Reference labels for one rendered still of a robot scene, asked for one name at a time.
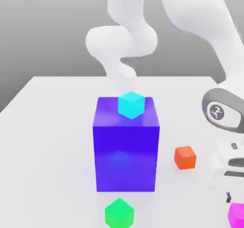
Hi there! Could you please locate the small orange cube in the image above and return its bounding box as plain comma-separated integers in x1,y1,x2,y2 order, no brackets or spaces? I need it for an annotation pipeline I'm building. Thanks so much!
173,145,197,170

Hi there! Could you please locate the small green cube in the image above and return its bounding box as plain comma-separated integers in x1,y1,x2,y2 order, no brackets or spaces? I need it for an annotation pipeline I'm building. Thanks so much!
104,197,135,228

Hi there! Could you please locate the small magenta cube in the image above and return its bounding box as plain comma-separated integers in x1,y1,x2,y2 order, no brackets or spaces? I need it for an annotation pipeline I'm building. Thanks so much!
227,202,244,228

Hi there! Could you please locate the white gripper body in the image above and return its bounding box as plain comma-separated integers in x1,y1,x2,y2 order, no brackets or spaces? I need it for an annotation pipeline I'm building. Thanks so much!
209,166,244,194

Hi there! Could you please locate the small cyan cube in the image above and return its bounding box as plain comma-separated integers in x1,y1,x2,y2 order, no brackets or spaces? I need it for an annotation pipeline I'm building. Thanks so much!
117,91,145,120

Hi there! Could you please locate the large blue box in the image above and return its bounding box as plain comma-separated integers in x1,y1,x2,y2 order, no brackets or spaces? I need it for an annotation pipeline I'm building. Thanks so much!
92,96,160,193

